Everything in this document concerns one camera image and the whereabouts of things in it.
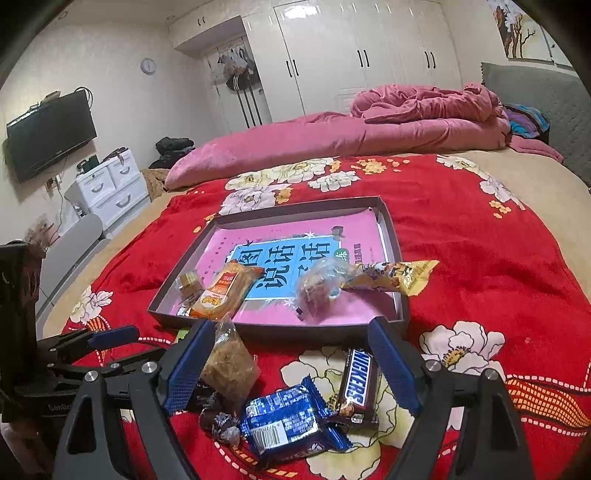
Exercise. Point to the pink book with blue label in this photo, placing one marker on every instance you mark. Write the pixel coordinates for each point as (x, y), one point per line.
(277, 272)

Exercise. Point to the dark brown candy packet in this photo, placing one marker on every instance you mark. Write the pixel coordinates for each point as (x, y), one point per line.
(221, 422)

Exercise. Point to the hanging dark clothes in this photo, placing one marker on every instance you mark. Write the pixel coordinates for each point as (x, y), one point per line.
(240, 78)

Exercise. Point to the colourful striped cloth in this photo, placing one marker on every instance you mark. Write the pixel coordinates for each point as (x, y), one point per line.
(526, 120)

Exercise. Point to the brown fuzzy cloth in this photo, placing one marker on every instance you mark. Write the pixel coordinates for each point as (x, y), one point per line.
(154, 184)

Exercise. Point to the orange snack packet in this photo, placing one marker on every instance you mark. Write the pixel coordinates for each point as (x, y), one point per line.
(221, 295)

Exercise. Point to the round wall clock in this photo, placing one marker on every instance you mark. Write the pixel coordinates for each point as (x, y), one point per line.
(148, 66)

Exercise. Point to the white wardrobe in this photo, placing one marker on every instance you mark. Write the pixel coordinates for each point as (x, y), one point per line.
(346, 55)

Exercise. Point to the yellow snack packet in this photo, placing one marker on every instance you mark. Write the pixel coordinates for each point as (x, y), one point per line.
(401, 277)

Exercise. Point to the wall picture with tree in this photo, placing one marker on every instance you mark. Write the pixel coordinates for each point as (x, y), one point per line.
(517, 27)

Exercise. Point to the small gold label pastry packet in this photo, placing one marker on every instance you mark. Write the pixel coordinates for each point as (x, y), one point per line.
(189, 282)

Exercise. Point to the grey padded headboard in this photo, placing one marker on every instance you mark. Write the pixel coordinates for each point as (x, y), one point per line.
(545, 92)

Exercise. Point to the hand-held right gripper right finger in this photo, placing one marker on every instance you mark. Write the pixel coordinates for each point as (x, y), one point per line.
(395, 369)

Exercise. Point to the black flat television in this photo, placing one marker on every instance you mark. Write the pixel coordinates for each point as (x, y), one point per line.
(51, 134)

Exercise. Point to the pink crumpled blanket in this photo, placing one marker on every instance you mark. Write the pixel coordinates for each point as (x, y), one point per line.
(415, 99)

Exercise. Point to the black clothes pile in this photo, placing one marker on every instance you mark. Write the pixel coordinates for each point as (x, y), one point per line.
(173, 152)

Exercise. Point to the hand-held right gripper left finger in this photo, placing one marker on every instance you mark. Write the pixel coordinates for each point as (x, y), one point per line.
(189, 369)

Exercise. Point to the pink cloth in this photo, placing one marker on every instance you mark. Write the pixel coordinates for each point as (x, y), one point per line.
(535, 150)

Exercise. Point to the brown chocolate bar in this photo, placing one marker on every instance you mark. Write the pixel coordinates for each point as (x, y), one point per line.
(358, 387)

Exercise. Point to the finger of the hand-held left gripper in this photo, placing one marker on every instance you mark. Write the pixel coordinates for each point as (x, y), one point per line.
(113, 337)
(134, 357)

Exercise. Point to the red floral blanket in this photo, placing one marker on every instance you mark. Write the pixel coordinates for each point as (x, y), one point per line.
(461, 230)

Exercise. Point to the clear packet with yellowish filling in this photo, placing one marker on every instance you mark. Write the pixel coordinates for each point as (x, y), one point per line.
(231, 369)

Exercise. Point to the clear packet with round cake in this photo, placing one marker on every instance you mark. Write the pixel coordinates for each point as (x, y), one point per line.
(318, 286)

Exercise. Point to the pink quilt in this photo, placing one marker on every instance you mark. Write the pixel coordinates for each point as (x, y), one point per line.
(300, 138)

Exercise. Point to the blue biscuit packet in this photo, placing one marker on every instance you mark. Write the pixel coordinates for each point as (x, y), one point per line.
(286, 424)

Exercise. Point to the dark cardboard box tray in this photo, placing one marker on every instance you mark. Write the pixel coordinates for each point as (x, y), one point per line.
(300, 333)

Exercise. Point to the white drawer cabinet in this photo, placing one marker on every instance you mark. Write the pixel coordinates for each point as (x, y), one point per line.
(111, 189)

